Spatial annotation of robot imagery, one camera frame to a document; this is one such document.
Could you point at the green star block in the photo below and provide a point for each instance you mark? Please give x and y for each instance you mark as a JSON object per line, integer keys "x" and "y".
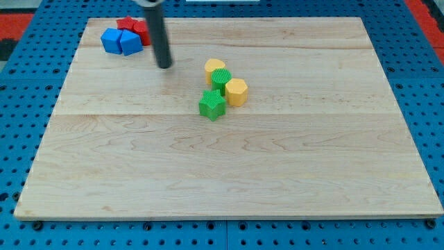
{"x": 212, "y": 105}

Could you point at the yellow hexagon block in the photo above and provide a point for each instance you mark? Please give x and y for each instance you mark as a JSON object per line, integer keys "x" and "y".
{"x": 236, "y": 92}

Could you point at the wooden board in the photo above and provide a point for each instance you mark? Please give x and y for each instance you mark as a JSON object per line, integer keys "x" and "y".
{"x": 321, "y": 135}

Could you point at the red star block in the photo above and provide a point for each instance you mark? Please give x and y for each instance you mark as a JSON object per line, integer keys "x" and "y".
{"x": 126, "y": 23}

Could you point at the green cylinder block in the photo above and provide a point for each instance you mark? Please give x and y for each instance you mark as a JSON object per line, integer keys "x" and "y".
{"x": 219, "y": 78}

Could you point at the yellow heart block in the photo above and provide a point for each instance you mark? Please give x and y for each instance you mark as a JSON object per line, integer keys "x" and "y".
{"x": 211, "y": 65}

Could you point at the blue pentagon block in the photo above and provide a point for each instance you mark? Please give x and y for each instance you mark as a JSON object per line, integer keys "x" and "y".
{"x": 130, "y": 43}

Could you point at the red cylinder block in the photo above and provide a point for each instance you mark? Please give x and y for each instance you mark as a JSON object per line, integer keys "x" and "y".
{"x": 141, "y": 28}

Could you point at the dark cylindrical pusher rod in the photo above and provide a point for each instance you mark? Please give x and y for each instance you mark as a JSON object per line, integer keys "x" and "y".
{"x": 154, "y": 16}

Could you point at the blue cube block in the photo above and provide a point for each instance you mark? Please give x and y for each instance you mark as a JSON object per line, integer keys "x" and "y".
{"x": 111, "y": 40}

